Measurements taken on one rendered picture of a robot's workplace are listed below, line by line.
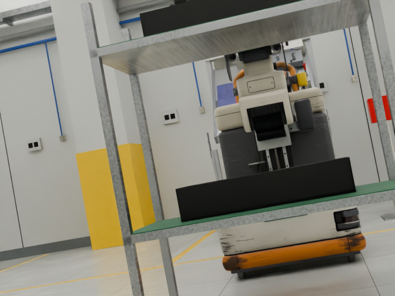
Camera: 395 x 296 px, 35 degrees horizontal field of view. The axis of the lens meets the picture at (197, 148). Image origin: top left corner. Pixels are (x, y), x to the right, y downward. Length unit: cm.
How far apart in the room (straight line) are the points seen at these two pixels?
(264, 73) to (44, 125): 405
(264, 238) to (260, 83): 69
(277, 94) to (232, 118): 39
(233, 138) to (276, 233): 58
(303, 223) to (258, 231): 19
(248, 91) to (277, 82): 14
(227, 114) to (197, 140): 302
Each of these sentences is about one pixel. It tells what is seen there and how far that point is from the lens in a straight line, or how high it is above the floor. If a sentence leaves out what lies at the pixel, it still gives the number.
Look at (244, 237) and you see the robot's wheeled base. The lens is 280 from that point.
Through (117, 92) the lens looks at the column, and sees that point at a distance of 581.
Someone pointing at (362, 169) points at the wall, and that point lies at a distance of 604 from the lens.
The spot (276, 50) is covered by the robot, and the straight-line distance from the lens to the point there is 289.
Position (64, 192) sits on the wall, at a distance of 654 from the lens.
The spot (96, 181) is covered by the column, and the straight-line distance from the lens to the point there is 584.
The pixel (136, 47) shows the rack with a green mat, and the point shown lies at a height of 92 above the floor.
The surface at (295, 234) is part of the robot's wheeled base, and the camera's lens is 278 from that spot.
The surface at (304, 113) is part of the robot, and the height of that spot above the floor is 68.
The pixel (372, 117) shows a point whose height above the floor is 66.
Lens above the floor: 49
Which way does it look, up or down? 3 degrees up
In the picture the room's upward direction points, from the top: 11 degrees counter-clockwise
